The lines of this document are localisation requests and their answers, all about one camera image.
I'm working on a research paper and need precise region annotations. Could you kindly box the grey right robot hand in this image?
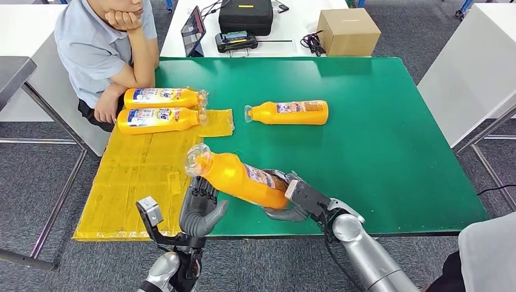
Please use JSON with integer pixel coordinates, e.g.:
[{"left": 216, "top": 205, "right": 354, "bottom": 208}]
[{"left": 262, "top": 169, "right": 309, "bottom": 223}]

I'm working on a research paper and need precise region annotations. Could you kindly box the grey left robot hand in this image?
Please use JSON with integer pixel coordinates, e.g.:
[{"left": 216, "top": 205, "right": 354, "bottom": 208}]
[{"left": 179, "top": 176, "right": 229, "bottom": 238}]

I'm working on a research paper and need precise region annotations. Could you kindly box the orange plastic bottle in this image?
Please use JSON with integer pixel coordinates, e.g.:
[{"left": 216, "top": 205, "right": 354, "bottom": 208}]
[
  {"left": 184, "top": 143, "right": 290, "bottom": 210},
  {"left": 117, "top": 106, "right": 208, "bottom": 136},
  {"left": 243, "top": 100, "right": 329, "bottom": 126},
  {"left": 123, "top": 88, "right": 209, "bottom": 110}
]

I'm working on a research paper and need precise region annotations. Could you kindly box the yellow plastic sheet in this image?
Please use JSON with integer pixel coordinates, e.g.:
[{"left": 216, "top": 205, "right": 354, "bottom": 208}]
[{"left": 72, "top": 88, "right": 235, "bottom": 243}]

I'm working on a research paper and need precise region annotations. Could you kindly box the black handheld controller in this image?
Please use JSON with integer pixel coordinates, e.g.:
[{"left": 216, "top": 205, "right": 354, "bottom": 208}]
[{"left": 214, "top": 30, "right": 259, "bottom": 54}]

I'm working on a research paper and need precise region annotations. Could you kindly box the black tablet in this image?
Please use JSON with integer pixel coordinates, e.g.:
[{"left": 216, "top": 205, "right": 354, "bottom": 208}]
[{"left": 181, "top": 5, "right": 207, "bottom": 58}]

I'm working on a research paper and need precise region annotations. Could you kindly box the brown cardboard box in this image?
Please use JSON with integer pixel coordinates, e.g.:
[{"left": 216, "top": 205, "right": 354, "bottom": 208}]
[{"left": 316, "top": 8, "right": 382, "bottom": 57}]

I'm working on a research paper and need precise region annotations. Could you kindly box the white table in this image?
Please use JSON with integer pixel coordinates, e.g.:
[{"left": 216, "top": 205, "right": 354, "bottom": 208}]
[{"left": 160, "top": 0, "right": 348, "bottom": 58}]

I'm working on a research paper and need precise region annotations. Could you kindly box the seated person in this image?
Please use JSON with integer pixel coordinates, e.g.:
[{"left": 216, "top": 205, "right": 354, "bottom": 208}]
[{"left": 54, "top": 0, "right": 161, "bottom": 133}]

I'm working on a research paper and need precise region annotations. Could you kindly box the black carrying case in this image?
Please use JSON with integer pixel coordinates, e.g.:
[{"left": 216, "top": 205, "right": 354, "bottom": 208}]
[{"left": 218, "top": 0, "right": 274, "bottom": 37}]

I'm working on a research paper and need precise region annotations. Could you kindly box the standing person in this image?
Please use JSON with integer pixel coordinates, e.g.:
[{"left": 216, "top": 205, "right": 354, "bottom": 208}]
[{"left": 425, "top": 211, "right": 516, "bottom": 292}]

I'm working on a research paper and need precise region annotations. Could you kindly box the white desk with metal legs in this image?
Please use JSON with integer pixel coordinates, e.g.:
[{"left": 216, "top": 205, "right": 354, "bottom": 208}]
[{"left": 417, "top": 3, "right": 516, "bottom": 210}]

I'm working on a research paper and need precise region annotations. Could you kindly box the white desk with side panel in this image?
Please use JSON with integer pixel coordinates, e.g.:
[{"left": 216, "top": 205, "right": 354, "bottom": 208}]
[{"left": 0, "top": 4, "right": 111, "bottom": 158}]

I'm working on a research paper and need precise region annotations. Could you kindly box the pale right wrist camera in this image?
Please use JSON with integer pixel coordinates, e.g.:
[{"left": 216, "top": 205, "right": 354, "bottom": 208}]
[{"left": 284, "top": 179, "right": 332, "bottom": 220}]

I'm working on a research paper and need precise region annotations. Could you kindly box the black cable bundle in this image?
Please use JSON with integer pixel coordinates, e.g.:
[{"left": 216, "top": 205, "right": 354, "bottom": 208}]
[{"left": 299, "top": 30, "right": 327, "bottom": 57}]

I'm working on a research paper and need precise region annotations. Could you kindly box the black floor cable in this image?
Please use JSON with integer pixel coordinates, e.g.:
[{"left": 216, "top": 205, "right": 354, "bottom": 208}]
[{"left": 476, "top": 184, "right": 516, "bottom": 197}]

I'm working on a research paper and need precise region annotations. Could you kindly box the grey desk with metal frame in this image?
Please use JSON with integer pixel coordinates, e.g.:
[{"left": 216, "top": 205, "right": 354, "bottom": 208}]
[{"left": 0, "top": 56, "right": 88, "bottom": 272}]

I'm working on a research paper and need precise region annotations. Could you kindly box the blue cart frame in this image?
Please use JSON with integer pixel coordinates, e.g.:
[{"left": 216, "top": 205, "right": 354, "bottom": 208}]
[{"left": 354, "top": 0, "right": 473, "bottom": 19}]

